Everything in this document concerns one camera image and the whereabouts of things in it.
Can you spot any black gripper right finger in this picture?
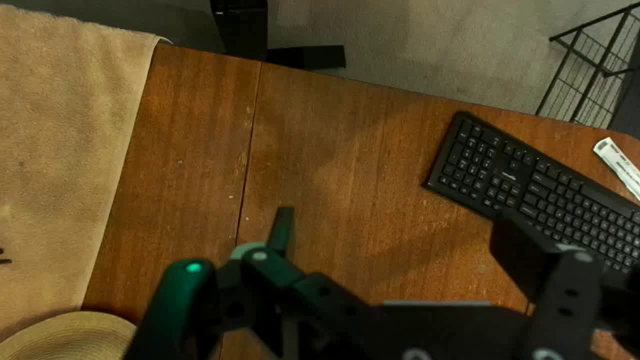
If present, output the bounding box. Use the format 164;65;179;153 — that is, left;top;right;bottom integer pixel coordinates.
488;219;606;360

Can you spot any tan straw hat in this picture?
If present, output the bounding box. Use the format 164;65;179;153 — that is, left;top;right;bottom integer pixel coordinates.
0;309;139;360

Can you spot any black computer keyboard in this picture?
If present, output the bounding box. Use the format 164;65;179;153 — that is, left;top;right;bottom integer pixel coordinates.
422;108;640;277

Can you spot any beige towel cloth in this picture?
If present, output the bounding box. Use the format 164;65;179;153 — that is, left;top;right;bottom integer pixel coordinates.
0;3;171;339

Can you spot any black chair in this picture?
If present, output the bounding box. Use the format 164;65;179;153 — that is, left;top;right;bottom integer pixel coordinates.
536;3;640;128

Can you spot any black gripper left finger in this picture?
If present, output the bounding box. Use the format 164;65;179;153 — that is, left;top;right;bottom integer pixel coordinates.
228;207;375;336

